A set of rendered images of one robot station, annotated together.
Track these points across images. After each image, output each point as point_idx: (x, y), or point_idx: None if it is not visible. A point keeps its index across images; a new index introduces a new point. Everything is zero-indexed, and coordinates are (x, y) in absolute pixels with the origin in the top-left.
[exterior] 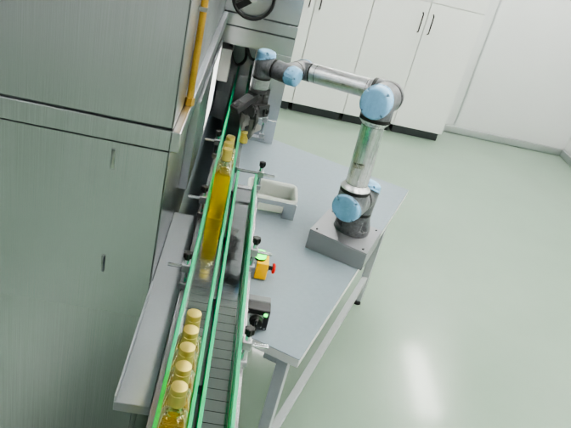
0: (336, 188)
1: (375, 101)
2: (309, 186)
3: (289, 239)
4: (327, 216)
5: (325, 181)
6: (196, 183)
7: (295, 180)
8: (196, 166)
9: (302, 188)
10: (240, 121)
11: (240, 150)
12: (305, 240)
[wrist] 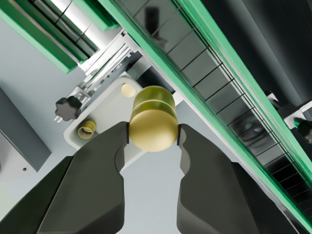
0: (126, 220)
1: None
2: (146, 200)
3: (22, 71)
4: (7, 150)
5: (147, 222)
6: (248, 49)
7: (167, 195)
8: (290, 96)
9: (147, 189)
10: (221, 167)
11: (247, 165)
12: (12, 93)
